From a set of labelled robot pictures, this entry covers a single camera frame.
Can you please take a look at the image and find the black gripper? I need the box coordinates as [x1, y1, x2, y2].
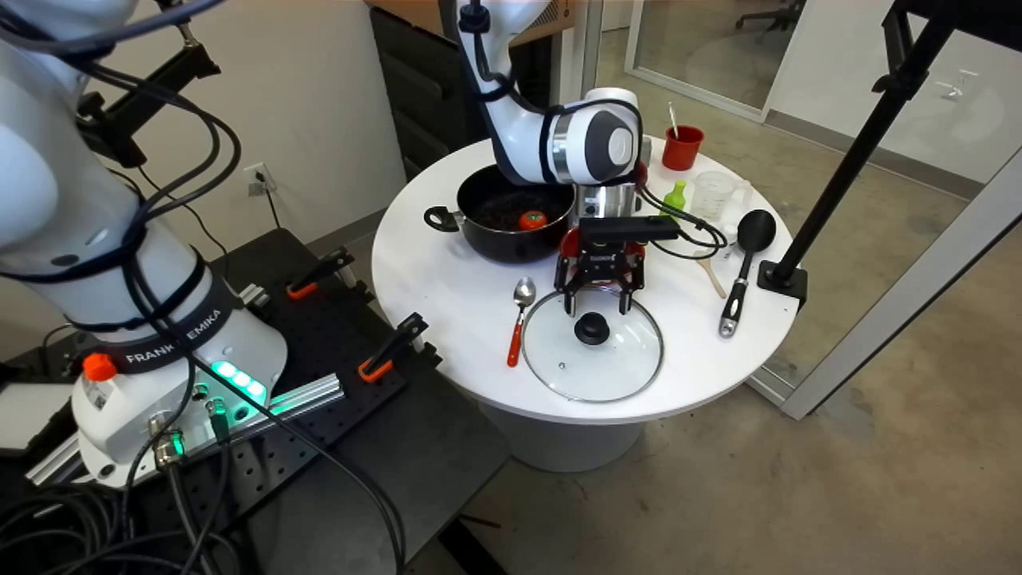
[553, 235, 648, 314]

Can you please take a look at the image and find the glass lid black knob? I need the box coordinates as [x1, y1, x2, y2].
[521, 280, 667, 407]

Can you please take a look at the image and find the orange bowl with beans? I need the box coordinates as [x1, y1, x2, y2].
[558, 223, 651, 286]

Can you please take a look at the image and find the black cooking pot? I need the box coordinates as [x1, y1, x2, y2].
[423, 162, 578, 268]

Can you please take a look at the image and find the small wooden spoon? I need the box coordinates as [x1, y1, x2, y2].
[691, 249, 732, 304]

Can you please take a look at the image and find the green plastic bottle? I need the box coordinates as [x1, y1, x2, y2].
[658, 177, 693, 216]

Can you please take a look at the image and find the clear plastic cup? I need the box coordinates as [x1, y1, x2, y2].
[691, 170, 743, 223]

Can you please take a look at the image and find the red cup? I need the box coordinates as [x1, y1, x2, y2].
[660, 125, 708, 171]

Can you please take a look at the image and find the black ladle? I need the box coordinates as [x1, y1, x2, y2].
[715, 207, 780, 343]

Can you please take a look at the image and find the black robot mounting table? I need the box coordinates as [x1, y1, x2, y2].
[0, 226, 514, 575]

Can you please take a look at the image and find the black cabinet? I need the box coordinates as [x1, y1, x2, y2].
[369, 6, 556, 181]

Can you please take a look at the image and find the black tripod stand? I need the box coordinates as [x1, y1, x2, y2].
[756, 0, 1022, 314]

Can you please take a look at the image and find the white framed door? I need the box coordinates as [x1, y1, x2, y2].
[743, 147, 1022, 425]

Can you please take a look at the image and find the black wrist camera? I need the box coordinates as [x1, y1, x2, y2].
[575, 213, 679, 244]

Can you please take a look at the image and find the metal spoon orange handle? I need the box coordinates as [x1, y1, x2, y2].
[506, 274, 540, 370]

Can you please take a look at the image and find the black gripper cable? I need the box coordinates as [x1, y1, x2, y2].
[636, 186, 732, 264]

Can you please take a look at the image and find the black clamp orange handle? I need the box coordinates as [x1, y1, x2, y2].
[280, 246, 358, 304]
[356, 308, 430, 387]

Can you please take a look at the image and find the silver aluminium rail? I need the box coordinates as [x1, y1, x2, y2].
[20, 370, 348, 488]

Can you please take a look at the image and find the white wall outlet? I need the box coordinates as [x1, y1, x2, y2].
[242, 158, 279, 200]

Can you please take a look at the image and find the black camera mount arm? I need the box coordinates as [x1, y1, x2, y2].
[75, 0, 223, 171]

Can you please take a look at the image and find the black cable bundle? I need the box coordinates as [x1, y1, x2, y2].
[0, 483, 254, 575]

